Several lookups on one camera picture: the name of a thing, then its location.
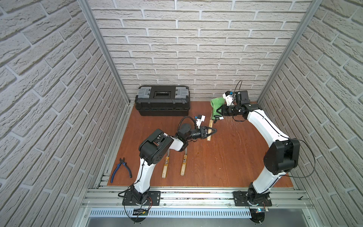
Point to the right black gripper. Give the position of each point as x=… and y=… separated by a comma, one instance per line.
x=224, y=112

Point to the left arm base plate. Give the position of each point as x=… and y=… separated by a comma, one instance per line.
x=141, y=197

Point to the wooden handle sickle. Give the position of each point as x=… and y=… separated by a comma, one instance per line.
x=166, y=163
x=184, y=163
x=209, y=130

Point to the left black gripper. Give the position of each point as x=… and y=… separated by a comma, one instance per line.
x=203, y=133

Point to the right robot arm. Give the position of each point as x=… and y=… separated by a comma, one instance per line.
x=283, y=151

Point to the black plastic toolbox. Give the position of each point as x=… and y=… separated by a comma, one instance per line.
x=163, y=100

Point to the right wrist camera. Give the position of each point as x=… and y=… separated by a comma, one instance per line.
x=228, y=96

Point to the green rag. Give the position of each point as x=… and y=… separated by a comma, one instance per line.
x=216, y=103

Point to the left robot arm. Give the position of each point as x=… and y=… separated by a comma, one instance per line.
x=155, y=146

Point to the aluminium front rail frame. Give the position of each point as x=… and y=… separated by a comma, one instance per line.
x=184, y=202

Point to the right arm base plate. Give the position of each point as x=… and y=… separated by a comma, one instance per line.
x=244, y=198

